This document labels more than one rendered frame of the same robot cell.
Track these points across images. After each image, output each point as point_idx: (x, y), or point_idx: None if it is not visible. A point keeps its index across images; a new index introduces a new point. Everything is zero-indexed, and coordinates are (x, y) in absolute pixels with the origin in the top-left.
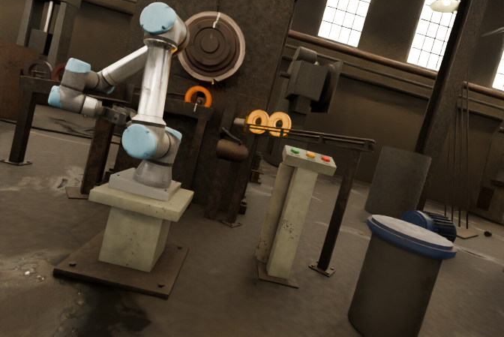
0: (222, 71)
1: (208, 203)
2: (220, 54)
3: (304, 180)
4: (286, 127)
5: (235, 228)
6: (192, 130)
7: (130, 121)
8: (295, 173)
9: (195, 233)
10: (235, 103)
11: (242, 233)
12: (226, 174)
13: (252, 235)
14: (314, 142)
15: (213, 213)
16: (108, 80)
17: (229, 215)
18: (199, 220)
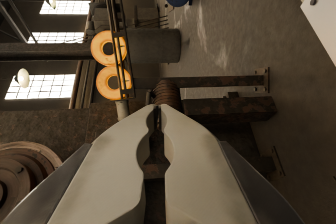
0: (46, 165)
1: (255, 109)
2: (10, 173)
3: None
4: (110, 33)
5: (267, 64)
6: (157, 191)
7: (168, 200)
8: None
9: (329, 68)
10: (97, 131)
11: (269, 47)
12: (202, 98)
13: (263, 39)
14: None
15: (264, 100)
16: None
17: (254, 82)
18: (288, 106)
